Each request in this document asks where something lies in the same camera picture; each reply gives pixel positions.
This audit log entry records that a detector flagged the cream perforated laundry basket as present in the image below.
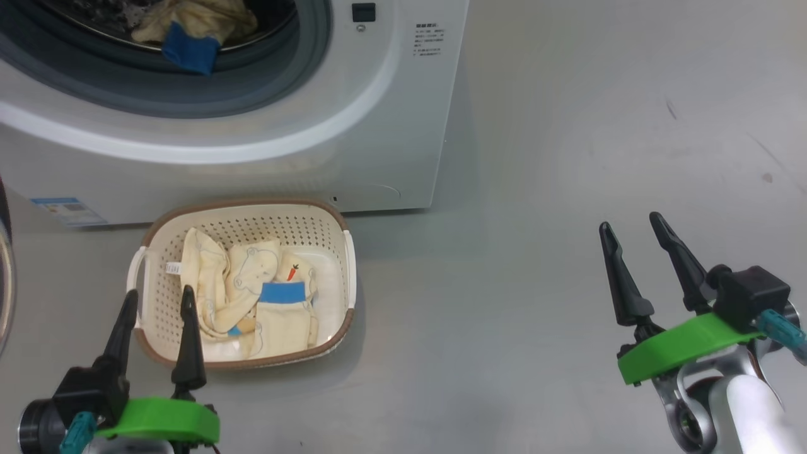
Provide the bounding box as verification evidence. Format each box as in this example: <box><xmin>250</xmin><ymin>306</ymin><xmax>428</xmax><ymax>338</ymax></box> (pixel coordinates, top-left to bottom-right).
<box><xmin>126</xmin><ymin>199</ymin><xmax>357</xmax><ymax>370</ymax></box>

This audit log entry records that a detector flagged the white front-load washing machine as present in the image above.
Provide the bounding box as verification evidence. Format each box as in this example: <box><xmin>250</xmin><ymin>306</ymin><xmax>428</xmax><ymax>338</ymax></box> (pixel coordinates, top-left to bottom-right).
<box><xmin>0</xmin><ymin>0</ymin><xmax>470</xmax><ymax>226</ymax></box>

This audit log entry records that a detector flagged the yellow garment with carrot print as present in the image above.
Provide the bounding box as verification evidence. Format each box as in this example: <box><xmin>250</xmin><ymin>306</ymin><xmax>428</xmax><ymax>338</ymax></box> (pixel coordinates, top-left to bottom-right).
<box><xmin>182</xmin><ymin>227</ymin><xmax>319</xmax><ymax>360</ymax></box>

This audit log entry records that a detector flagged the teal right camera cable plug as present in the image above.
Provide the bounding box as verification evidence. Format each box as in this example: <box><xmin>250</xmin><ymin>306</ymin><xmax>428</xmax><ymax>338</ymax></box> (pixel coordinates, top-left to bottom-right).
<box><xmin>757</xmin><ymin>309</ymin><xmax>807</xmax><ymax>366</ymax></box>

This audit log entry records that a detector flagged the teal left camera cable plug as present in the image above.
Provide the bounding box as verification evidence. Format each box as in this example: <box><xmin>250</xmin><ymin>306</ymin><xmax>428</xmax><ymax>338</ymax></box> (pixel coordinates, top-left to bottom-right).
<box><xmin>60</xmin><ymin>413</ymin><xmax>96</xmax><ymax>454</ymax></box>

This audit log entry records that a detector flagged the grey washing machine door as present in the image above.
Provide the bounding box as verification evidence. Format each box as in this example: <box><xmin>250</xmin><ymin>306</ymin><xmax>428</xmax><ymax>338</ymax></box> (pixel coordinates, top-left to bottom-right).
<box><xmin>0</xmin><ymin>177</ymin><xmax>16</xmax><ymax>360</ymax></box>

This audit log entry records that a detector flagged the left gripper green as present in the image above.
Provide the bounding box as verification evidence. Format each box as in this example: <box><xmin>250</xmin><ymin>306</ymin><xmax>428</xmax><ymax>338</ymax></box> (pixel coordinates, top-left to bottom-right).
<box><xmin>95</xmin><ymin>285</ymin><xmax>220</xmax><ymax>444</ymax></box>

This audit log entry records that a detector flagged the yellow garment with blue cuffs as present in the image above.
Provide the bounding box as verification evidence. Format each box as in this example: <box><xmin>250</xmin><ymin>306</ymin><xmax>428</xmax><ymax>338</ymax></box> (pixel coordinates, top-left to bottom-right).
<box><xmin>131</xmin><ymin>0</ymin><xmax>259</xmax><ymax>76</ymax></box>

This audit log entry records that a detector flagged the blue energy label sticker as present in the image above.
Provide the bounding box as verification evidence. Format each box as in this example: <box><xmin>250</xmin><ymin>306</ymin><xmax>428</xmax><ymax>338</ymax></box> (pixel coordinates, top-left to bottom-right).
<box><xmin>30</xmin><ymin>197</ymin><xmax>108</xmax><ymax>228</ymax></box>

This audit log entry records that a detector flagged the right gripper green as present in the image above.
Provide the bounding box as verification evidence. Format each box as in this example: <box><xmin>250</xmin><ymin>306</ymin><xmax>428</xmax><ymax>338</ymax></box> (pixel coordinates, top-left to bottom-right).
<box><xmin>599</xmin><ymin>212</ymin><xmax>767</xmax><ymax>387</ymax></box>

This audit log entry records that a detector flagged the teal camera cable plug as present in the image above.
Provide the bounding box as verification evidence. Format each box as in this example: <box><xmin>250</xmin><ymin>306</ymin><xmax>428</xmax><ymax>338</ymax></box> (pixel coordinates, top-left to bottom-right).
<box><xmin>60</xmin><ymin>413</ymin><xmax>96</xmax><ymax>454</ymax></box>
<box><xmin>757</xmin><ymin>309</ymin><xmax>807</xmax><ymax>366</ymax></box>

